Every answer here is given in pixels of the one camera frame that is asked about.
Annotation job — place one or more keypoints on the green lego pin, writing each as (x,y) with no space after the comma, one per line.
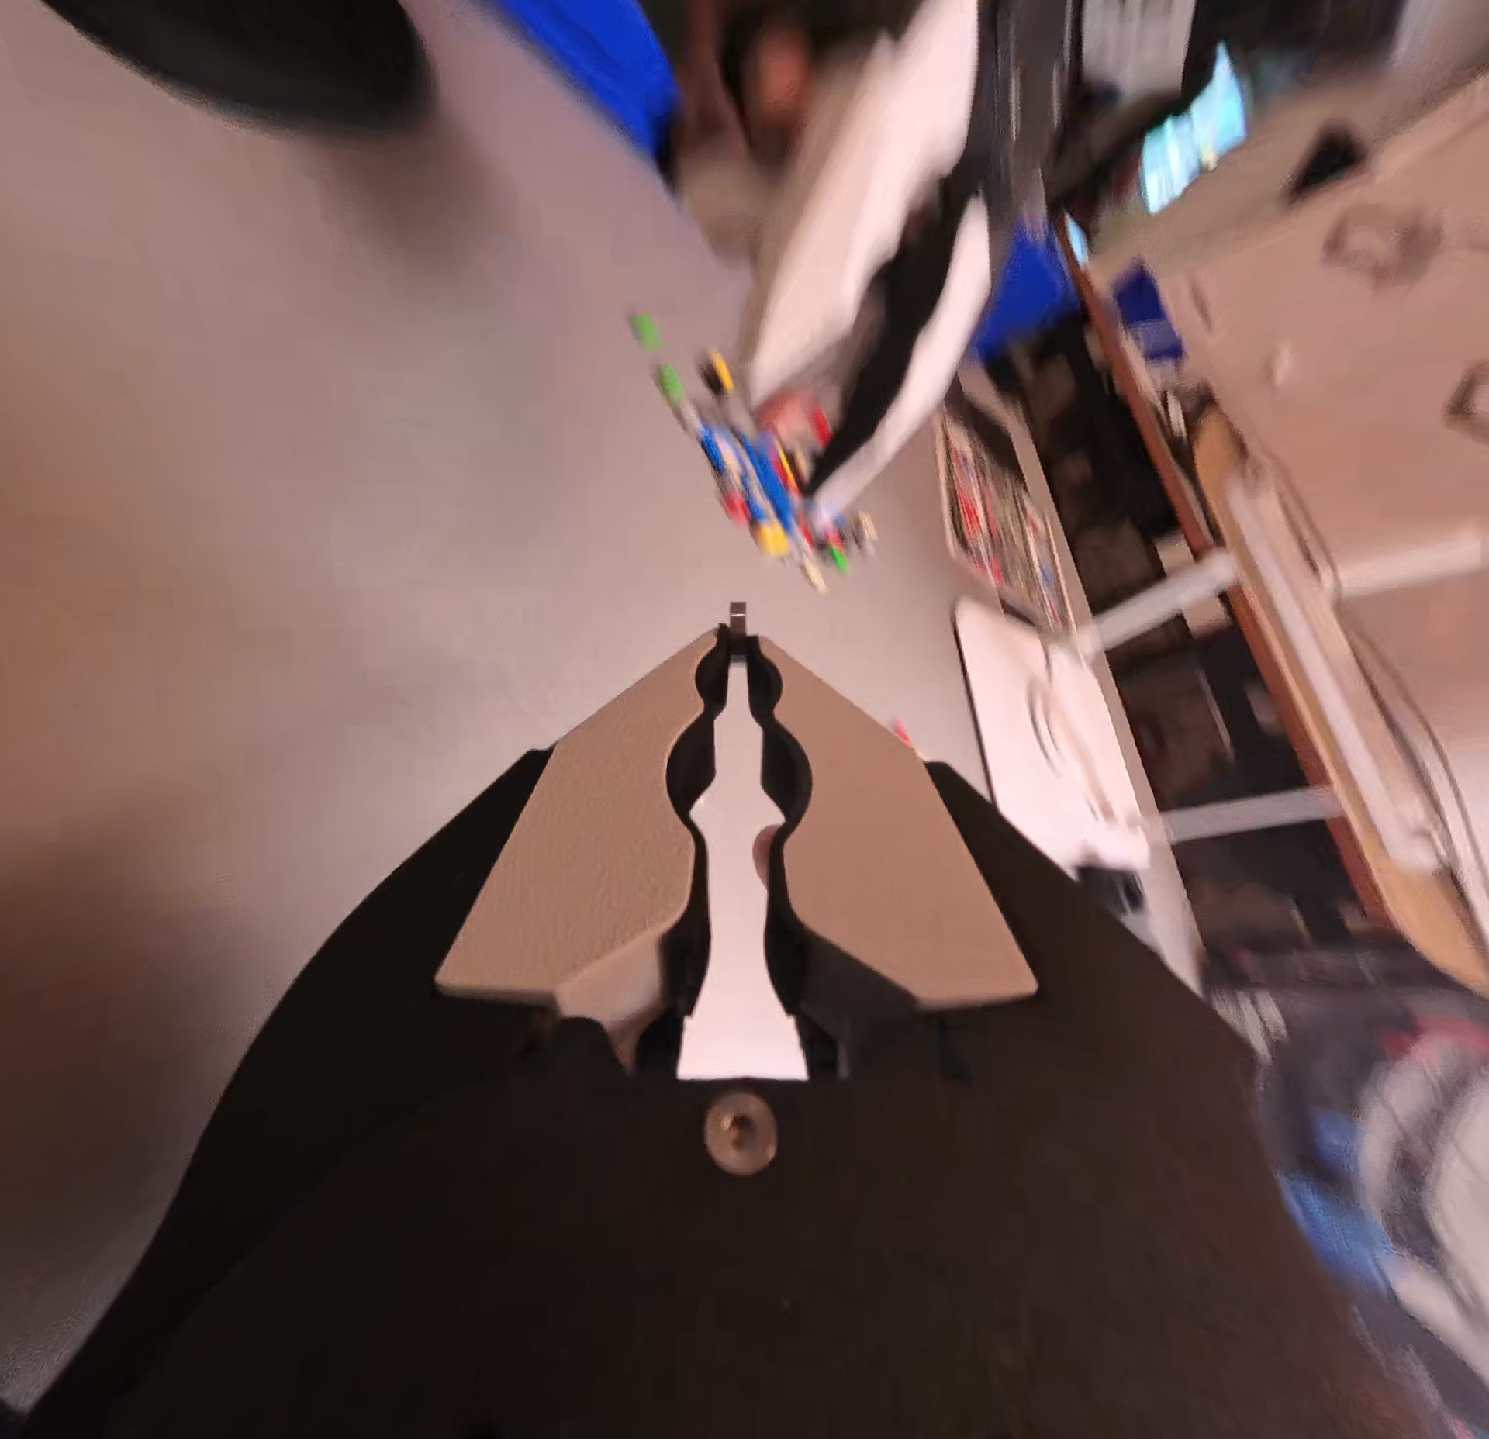
(672,383)
(643,331)

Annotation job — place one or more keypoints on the wooden table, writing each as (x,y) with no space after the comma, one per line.
(1291,299)

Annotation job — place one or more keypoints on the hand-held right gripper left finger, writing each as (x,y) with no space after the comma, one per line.
(581,858)

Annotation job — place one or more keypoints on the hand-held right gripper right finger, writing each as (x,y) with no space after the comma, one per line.
(895,870)

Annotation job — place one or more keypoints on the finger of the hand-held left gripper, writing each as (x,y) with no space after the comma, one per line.
(937,347)
(860,218)

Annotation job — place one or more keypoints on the colourful sticker sheet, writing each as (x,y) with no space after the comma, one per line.
(1001,520)

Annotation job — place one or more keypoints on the pile of colourful lego pieces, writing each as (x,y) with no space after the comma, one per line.
(762,485)

